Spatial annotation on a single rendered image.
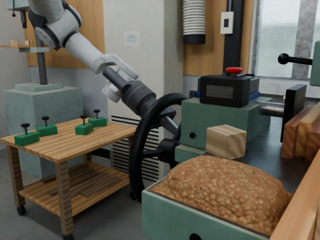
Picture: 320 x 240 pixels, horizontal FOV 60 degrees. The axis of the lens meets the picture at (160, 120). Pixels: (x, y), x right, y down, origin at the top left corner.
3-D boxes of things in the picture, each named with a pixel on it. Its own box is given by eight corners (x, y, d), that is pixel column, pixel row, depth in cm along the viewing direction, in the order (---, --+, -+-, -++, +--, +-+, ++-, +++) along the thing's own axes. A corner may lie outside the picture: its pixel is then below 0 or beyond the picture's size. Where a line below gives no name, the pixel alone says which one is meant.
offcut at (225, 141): (205, 151, 44) (206, 127, 43) (224, 147, 46) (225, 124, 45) (225, 161, 40) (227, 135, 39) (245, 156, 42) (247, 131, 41)
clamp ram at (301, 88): (260, 125, 57) (265, 81, 55) (300, 131, 52) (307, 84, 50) (245, 135, 50) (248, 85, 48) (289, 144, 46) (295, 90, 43)
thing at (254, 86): (215, 92, 63) (216, 67, 62) (264, 97, 57) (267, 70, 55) (184, 101, 53) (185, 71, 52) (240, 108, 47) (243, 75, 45)
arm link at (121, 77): (131, 115, 91) (109, 94, 96) (151, 89, 91) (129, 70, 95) (114, 106, 81) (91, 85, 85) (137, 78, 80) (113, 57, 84)
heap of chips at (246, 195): (189, 164, 39) (190, 139, 38) (298, 195, 31) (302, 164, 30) (149, 190, 32) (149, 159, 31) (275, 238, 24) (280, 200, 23)
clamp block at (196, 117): (212, 128, 67) (214, 91, 65) (269, 138, 59) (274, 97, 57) (178, 145, 56) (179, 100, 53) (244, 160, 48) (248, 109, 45)
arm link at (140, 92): (167, 129, 90) (143, 106, 94) (181, 105, 85) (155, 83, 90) (143, 136, 80) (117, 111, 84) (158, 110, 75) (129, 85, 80)
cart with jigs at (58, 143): (89, 177, 232) (84, 102, 215) (143, 198, 200) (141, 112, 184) (11, 215, 180) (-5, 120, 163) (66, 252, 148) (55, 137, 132)
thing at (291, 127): (305, 129, 56) (308, 104, 55) (313, 130, 55) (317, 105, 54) (280, 157, 42) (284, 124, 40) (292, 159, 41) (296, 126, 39)
